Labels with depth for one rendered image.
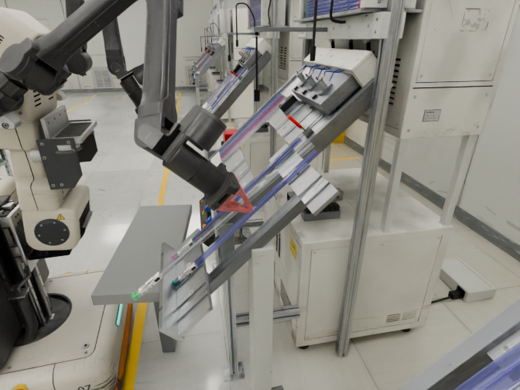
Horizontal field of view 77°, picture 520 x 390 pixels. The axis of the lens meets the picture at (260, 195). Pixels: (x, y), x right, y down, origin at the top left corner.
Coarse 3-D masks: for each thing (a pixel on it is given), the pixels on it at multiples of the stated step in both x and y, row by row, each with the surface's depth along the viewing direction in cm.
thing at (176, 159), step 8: (184, 136) 58; (176, 144) 58; (184, 144) 58; (168, 152) 58; (176, 152) 57; (184, 152) 57; (192, 152) 59; (168, 160) 57; (176, 160) 57; (184, 160) 57; (192, 160) 58; (200, 160) 59; (168, 168) 58; (176, 168) 58; (184, 168) 58; (192, 168) 58; (184, 176) 59
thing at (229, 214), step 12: (312, 144) 65; (300, 156) 66; (288, 168) 67; (264, 180) 67; (252, 192) 67; (240, 204) 68; (228, 216) 68; (216, 228) 69; (204, 240) 69; (180, 252) 70; (168, 264) 71
